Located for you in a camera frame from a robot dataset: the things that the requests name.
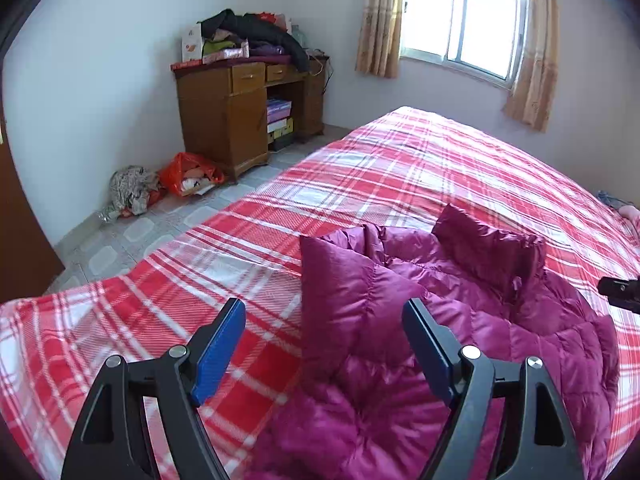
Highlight orange plastic bag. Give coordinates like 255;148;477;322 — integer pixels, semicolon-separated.
158;152;226;197

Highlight pink floral quilt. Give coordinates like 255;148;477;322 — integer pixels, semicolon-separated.
618;204;640;224

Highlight right beige curtain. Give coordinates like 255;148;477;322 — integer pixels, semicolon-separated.
503;0;559;132

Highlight grey patterned cloth bundle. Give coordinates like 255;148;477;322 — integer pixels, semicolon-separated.
99;166;166;223

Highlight wooden desk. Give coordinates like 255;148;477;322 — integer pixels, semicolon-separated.
174;54;330;180

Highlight beige curtain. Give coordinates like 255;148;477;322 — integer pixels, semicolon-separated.
356;0;404;79
503;0;559;132

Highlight red plaid bed sheet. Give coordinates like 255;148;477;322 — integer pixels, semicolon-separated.
1;106;639;479

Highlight white box on desk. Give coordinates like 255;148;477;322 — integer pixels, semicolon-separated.
181;23;203;63

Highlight magenta puffer jacket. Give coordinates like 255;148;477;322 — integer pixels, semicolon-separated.
246;206;620;479

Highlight brown wooden door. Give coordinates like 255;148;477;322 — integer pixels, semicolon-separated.
0;126;64;302

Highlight stacked boxes in desk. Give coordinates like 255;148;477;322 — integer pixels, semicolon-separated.
267;99;294;152

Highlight left beige curtain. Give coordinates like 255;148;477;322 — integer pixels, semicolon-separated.
356;0;404;79

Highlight window with sliding panes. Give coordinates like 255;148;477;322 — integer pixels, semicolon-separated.
401;0;528;88

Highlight black jacket on desk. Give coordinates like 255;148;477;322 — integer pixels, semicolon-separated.
201;9;310;73

